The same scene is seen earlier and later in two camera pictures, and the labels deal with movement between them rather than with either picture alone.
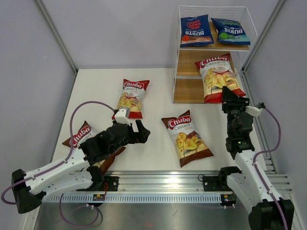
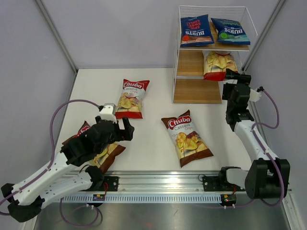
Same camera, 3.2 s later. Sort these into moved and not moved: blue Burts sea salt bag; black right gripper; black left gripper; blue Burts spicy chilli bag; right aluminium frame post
Moved: black left gripper; black right gripper
Not moved: blue Burts spicy chilli bag; right aluminium frame post; blue Burts sea salt bag
